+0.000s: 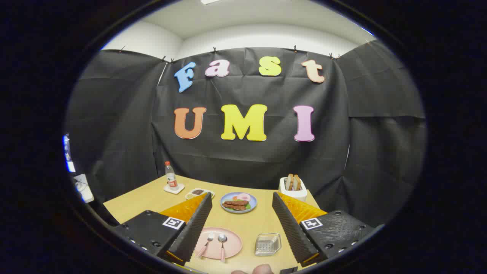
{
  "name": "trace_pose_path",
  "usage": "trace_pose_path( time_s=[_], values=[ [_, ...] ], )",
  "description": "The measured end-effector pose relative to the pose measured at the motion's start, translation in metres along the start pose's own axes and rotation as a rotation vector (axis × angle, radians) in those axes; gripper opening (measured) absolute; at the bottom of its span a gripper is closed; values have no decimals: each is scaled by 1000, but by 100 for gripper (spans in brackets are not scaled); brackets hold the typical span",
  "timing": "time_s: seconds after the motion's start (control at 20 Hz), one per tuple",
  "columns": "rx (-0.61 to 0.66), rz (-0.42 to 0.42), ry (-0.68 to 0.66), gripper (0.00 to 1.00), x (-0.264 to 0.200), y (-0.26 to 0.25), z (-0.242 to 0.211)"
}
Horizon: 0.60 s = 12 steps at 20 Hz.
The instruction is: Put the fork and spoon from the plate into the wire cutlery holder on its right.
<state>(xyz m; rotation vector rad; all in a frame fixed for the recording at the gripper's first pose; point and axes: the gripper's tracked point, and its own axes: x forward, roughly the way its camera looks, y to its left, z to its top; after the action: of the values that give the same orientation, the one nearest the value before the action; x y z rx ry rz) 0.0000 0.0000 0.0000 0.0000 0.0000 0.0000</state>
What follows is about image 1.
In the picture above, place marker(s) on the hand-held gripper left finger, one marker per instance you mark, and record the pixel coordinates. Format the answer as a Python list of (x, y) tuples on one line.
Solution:
[(194, 232)]

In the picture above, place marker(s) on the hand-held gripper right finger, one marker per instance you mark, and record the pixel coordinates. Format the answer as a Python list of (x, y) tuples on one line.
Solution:
[(291, 232)]

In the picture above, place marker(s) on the white toaster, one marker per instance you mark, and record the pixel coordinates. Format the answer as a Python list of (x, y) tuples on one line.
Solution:
[(293, 194)]

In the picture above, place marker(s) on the black table clamp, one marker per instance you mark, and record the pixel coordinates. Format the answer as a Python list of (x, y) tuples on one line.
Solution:
[(288, 270)]

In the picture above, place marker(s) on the white divided condiment dish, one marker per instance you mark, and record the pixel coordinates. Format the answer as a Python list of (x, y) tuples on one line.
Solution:
[(196, 193)]

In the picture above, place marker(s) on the pink plate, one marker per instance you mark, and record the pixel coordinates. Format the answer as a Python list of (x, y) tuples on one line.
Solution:
[(232, 243)]

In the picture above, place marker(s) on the brown sausage strip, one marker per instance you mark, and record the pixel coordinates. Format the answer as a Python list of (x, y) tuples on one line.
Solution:
[(236, 203), (233, 207)]

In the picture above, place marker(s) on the white square coaster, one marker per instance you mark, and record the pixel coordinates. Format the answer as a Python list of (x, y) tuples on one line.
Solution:
[(174, 189)]

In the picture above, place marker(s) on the blue plate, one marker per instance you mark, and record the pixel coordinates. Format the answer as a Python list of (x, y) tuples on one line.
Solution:
[(251, 201)]

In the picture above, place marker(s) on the toast slice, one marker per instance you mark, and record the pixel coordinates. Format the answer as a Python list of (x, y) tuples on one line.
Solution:
[(297, 182), (290, 182)]

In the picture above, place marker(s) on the pink ham slice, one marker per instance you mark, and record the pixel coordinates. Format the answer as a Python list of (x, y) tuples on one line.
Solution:
[(244, 197)]

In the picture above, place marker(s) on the clear bottle with red label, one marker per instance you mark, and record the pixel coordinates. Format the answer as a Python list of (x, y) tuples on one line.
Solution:
[(171, 177)]

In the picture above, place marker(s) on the white panel device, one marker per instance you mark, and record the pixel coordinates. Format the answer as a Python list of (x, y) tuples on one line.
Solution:
[(83, 188)]

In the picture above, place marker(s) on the lit blue screen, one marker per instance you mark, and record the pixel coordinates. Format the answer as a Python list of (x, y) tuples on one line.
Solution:
[(67, 150)]

